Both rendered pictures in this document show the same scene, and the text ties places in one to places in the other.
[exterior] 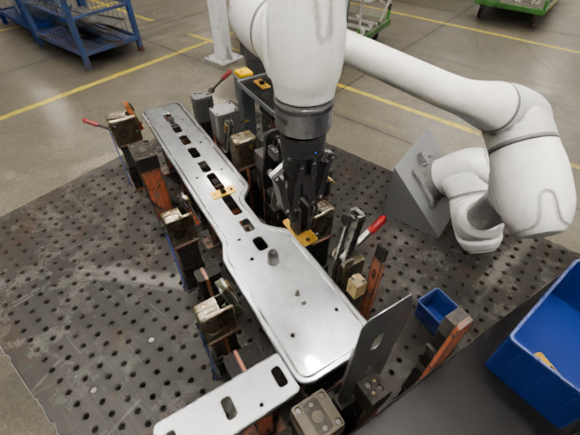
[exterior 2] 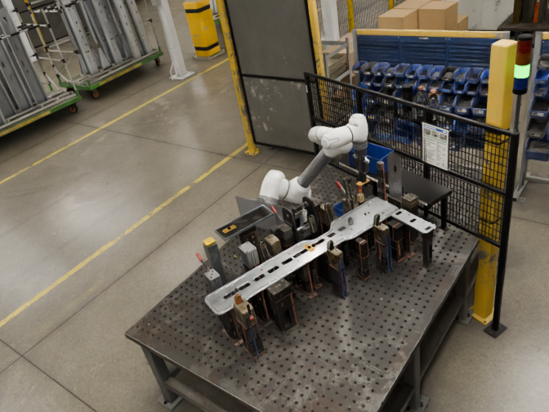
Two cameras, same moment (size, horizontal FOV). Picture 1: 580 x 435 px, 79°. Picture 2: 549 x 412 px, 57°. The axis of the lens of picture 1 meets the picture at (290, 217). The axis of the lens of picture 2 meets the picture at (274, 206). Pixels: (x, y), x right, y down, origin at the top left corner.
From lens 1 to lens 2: 3.05 m
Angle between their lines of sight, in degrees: 65
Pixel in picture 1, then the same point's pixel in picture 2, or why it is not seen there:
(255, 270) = (357, 226)
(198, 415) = (417, 226)
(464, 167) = (278, 181)
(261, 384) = (403, 216)
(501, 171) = not seen: hidden behind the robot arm
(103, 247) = (324, 347)
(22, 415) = not seen: outside the picture
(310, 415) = (410, 197)
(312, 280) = (358, 212)
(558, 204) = not seen: hidden behind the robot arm
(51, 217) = (300, 396)
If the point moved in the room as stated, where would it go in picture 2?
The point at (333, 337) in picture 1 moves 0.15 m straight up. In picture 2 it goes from (380, 204) to (379, 185)
